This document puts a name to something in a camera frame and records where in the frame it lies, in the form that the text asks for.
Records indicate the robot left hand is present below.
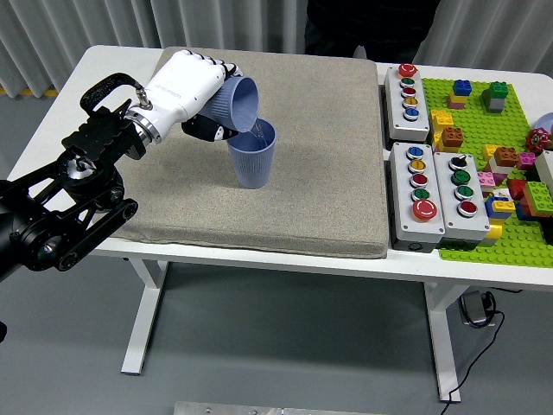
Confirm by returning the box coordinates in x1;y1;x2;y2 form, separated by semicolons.
137;49;242;143

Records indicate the blue ribbed cup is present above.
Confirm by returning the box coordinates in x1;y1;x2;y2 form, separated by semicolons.
196;75;261;134
227;119;277;189

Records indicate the white pleated curtain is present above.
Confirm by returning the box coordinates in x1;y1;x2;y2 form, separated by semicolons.
0;0;553;99

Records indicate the grey-brown mat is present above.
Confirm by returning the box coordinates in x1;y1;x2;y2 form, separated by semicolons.
95;46;389;260

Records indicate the person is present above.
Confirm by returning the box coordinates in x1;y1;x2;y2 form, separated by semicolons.
304;0;442;61

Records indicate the grey five-button control box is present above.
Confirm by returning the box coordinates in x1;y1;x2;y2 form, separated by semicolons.
388;141;447;252
383;63;433;144

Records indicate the white table leg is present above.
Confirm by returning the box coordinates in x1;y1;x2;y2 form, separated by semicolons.
120;259;169;375
422;280;462;403

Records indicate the brown toy brick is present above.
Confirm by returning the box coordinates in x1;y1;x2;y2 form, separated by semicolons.
440;127;466;152
494;146;519;168

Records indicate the green brick baseplate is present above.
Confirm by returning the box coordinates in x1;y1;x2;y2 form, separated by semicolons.
421;77;553;270

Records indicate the blue and yellow toy brick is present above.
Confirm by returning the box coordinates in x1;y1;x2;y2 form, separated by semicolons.
484;196;518;221

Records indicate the red toy brick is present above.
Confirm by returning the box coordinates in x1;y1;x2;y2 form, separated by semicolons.
507;179;528;202

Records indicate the grey power adapter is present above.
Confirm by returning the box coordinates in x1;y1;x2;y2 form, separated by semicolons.
458;291;497;328

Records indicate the large green toy brick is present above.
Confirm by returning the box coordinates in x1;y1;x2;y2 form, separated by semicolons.
522;181;553;217

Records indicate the white box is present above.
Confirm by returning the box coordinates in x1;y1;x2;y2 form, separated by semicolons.
535;150;553;195

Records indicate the grey selector switch control box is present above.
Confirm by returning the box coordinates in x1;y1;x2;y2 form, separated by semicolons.
432;150;492;250

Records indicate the black power cable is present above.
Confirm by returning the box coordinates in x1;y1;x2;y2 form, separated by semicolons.
444;291;506;405

